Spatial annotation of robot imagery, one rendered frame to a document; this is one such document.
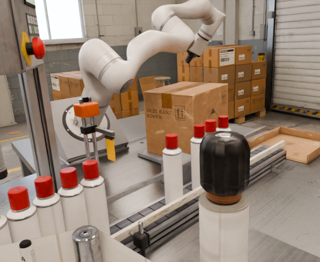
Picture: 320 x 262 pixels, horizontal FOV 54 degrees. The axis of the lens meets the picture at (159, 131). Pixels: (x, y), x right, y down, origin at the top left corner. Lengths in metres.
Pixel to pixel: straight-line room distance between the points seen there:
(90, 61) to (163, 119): 0.36
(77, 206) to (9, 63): 0.30
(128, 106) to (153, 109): 3.02
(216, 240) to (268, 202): 0.50
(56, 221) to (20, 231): 0.07
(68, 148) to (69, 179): 0.74
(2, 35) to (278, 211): 0.82
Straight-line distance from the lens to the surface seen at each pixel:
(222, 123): 0.98
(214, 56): 4.32
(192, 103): 1.17
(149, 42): 1.28
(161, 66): 7.30
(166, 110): 1.24
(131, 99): 4.30
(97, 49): 1.18
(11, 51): 0.58
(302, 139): 1.62
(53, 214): 0.65
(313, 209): 1.03
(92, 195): 0.69
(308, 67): 5.26
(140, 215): 0.86
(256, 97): 5.05
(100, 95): 1.26
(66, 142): 1.40
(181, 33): 1.38
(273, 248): 0.77
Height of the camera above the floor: 1.33
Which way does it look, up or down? 17 degrees down
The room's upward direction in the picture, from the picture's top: 3 degrees counter-clockwise
